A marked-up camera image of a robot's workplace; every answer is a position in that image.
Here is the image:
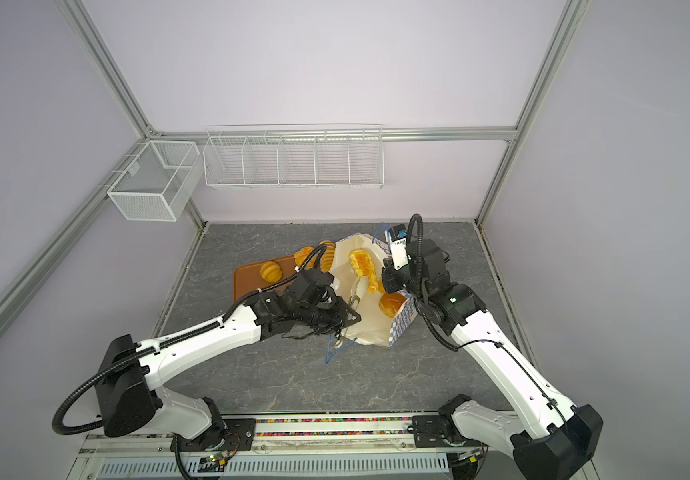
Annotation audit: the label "yellow bread roll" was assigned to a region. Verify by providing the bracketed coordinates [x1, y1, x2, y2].
[260, 261, 284, 284]

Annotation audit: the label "white mesh box basket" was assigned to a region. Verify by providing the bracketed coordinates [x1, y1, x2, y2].
[108, 140, 204, 222]

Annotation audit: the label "blue checkered paper bag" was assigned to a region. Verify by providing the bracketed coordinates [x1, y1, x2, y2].
[330, 233, 418, 347]

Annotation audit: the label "orange round bun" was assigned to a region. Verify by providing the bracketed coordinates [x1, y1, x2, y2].
[378, 292, 407, 319]

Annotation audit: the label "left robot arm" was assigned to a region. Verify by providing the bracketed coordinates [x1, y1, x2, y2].
[52, 246, 361, 450]

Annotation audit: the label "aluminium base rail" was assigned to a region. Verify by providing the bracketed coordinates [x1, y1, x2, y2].
[74, 410, 589, 480]

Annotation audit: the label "white wire shelf basket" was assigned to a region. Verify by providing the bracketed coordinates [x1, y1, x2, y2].
[202, 137, 385, 189]

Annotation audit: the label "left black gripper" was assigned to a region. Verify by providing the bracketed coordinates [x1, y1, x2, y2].
[297, 295, 362, 334]

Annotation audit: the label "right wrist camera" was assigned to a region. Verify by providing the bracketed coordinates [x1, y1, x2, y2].
[386, 224, 409, 270]

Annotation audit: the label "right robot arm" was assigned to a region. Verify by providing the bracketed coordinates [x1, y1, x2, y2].
[382, 236, 603, 479]

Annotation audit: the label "metal tongs with white tips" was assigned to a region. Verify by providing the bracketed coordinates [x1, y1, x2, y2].
[326, 277, 370, 362]

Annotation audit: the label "ridged long bread loaf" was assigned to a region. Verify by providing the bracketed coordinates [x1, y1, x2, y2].
[320, 241, 336, 272]

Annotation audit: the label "brown plastic tray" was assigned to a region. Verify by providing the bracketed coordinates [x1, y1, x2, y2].
[233, 255, 297, 300]

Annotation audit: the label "aluminium frame post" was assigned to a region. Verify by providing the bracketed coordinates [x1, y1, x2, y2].
[150, 123, 519, 142]

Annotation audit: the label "pale muffin bread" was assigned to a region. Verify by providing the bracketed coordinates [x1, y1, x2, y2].
[294, 246, 315, 269]

